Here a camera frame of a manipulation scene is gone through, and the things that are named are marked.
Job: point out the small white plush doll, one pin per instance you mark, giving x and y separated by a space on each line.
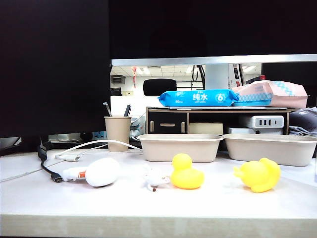
154 177

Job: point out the yellow rubber duck head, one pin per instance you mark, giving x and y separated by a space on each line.
185 176

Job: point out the blue wet wipes pack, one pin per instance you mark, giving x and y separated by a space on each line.
198 98

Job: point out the blue white power socket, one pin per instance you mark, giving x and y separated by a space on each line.
99 135

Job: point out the white goose plush doll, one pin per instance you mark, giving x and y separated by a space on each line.
101 173

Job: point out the dark background screen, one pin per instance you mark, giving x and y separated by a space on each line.
289 74

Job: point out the flat white box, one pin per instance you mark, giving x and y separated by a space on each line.
247 131

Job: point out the black monitor stand base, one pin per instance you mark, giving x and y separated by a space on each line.
29 144

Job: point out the beige box under shelf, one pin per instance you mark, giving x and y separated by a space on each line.
205 128

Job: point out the white USB power strip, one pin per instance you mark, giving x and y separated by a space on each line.
267 121

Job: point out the yellow rubber duck wide body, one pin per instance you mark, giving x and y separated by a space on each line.
262 176

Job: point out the large black monitor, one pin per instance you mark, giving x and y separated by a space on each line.
54 67

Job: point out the pink tissue pack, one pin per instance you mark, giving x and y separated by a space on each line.
284 95

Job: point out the black office chair headrest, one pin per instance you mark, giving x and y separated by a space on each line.
159 86

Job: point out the red hanging knot ornament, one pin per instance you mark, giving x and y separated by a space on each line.
134 74

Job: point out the wooden desk shelf organiser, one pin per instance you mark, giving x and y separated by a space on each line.
168 124

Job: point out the black round object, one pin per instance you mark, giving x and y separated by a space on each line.
86 136

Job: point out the white red background sign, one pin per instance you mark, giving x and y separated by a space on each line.
235 74

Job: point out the beige paper pulp box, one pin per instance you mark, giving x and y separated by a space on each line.
270 151
180 148

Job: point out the black monitor with silver edge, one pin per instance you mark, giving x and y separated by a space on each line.
210 27

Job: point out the grey folded cloth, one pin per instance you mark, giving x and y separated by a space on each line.
304 121

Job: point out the black pen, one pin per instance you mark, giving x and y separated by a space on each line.
127 110

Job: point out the brown paper cup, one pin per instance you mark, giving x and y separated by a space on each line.
118 135

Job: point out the silver pen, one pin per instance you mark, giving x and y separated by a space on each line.
108 110

